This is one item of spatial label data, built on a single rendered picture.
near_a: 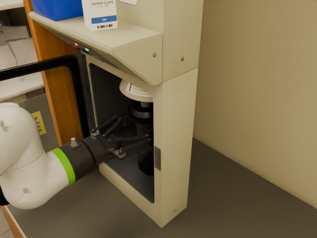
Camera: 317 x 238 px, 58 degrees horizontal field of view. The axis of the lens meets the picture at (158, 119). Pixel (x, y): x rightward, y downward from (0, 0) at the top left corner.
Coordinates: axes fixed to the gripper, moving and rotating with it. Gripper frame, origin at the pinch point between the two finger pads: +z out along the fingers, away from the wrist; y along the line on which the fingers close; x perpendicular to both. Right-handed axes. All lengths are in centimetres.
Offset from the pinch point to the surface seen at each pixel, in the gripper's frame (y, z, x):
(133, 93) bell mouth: -3.2, -6.8, -13.6
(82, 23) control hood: 0.3, -16.0, -31.4
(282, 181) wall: -31, 35, 26
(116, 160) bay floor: 10.0, -5.2, 17.9
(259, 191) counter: -27.5, 24.6, 25.5
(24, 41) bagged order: 117, 10, 7
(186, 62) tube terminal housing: -15.3, -1.9, -23.8
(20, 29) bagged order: 134, 16, 5
